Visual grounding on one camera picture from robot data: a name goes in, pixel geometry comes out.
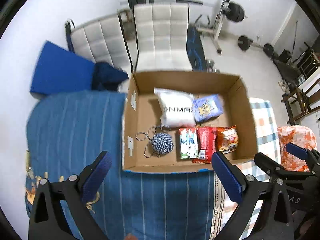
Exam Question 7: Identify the cardboard box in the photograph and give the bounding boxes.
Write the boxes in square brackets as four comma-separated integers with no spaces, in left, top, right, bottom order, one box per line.
[121,71,258,173]

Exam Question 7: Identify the white ONMAX pouch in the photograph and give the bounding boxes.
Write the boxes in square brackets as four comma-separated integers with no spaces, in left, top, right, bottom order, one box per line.
[154,88,196,128]

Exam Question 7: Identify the dark blue cloth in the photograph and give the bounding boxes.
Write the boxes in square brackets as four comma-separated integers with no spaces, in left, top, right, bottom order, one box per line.
[91,62,129,92]

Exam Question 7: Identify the orange panda snack bag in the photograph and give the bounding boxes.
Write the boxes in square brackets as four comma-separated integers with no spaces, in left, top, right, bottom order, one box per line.
[216,126,239,154]

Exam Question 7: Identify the white weight bench rack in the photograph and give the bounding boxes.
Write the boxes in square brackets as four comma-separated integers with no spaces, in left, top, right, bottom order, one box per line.
[196,0,230,55]

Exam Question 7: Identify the left white padded chair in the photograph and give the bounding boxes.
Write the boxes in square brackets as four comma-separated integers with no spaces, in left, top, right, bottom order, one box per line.
[69,14,133,75]

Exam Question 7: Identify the blue striped bed cover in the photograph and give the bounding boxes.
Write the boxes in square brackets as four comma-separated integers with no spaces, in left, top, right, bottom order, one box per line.
[27,91,214,239]

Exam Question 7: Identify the milk carton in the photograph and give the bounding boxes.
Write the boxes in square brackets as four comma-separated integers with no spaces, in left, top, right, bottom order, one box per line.
[179,128,199,159]

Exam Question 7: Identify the barbell on rack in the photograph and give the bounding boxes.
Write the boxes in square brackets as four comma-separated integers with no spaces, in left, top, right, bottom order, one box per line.
[120,0,247,23]

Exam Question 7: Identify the floor barbell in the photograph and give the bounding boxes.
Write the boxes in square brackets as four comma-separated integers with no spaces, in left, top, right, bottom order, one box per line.
[237,35,278,59]

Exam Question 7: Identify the blue tissue pack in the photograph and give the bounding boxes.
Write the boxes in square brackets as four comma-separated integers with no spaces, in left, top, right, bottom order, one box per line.
[193,94,223,122]

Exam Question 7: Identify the white padded chair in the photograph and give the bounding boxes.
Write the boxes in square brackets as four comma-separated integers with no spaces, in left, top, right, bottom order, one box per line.
[69,14,133,75]
[133,3,193,72]

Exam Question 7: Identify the blue foam mat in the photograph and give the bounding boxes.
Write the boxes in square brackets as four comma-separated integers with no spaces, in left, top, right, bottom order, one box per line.
[30,41,95,95]

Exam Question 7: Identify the orange floral blanket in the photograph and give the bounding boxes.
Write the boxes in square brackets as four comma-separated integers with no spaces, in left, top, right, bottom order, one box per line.
[278,125,317,172]

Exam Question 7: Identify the blue white rope ball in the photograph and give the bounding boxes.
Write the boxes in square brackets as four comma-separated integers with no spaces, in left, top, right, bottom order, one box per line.
[135,125,174,158]

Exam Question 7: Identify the plaid bed sheet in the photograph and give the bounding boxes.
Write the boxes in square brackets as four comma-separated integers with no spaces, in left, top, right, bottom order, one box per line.
[209,98,280,239]

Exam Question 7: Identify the red snack packet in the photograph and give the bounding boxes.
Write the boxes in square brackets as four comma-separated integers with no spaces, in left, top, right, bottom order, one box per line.
[191,127,216,164]

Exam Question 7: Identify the right white padded chair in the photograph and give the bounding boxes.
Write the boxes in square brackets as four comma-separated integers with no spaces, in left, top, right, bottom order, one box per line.
[133,3,193,72]

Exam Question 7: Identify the brown wooden chair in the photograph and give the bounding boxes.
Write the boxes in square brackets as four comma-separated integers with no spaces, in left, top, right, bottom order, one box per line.
[281,79,320,126]

